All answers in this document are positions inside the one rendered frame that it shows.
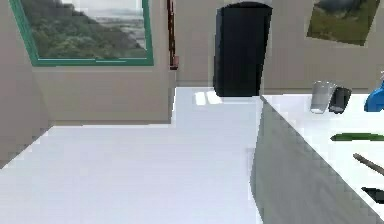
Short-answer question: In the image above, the blue spray bottle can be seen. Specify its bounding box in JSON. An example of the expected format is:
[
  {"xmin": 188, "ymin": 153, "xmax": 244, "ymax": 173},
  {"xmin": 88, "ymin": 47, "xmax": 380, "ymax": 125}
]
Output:
[{"xmin": 363, "ymin": 71, "xmax": 384, "ymax": 113}]

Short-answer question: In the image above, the black fridge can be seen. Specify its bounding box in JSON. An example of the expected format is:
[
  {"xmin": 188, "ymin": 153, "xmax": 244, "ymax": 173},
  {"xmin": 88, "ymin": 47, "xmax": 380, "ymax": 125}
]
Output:
[{"xmin": 213, "ymin": 1, "xmax": 274, "ymax": 98}]

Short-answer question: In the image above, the white kitchen counter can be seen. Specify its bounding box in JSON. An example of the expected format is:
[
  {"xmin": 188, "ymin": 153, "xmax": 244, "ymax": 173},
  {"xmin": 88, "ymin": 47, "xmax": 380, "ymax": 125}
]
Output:
[{"xmin": 250, "ymin": 93, "xmax": 384, "ymax": 224}]

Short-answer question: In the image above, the grey cup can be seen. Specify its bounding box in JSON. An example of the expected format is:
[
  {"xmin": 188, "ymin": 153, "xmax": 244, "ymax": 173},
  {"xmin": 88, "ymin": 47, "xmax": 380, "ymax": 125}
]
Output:
[{"xmin": 309, "ymin": 80, "xmax": 338, "ymax": 115}]

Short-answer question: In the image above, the green framed window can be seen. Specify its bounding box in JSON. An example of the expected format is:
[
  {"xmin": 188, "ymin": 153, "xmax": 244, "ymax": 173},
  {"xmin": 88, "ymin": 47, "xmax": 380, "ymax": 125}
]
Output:
[{"xmin": 8, "ymin": 0, "xmax": 155, "ymax": 67}]

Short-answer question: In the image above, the black cup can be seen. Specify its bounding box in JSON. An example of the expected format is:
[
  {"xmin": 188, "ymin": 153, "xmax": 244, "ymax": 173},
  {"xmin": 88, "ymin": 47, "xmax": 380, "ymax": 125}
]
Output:
[{"xmin": 328, "ymin": 86, "xmax": 353, "ymax": 115}]

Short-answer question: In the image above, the framed landscape picture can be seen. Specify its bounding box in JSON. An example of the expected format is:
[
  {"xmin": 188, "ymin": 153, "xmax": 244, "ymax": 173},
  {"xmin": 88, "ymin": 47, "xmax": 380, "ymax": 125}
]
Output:
[{"xmin": 306, "ymin": 0, "xmax": 381, "ymax": 47}]

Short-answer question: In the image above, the black flat object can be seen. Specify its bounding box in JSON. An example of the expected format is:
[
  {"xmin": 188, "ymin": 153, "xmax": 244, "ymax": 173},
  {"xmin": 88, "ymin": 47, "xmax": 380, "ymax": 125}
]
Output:
[{"xmin": 361, "ymin": 186, "xmax": 384, "ymax": 205}]

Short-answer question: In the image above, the dark red wall strip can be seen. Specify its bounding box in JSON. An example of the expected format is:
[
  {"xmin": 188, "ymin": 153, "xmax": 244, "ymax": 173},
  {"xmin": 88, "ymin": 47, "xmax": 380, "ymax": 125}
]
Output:
[{"xmin": 167, "ymin": 0, "xmax": 180, "ymax": 71}]

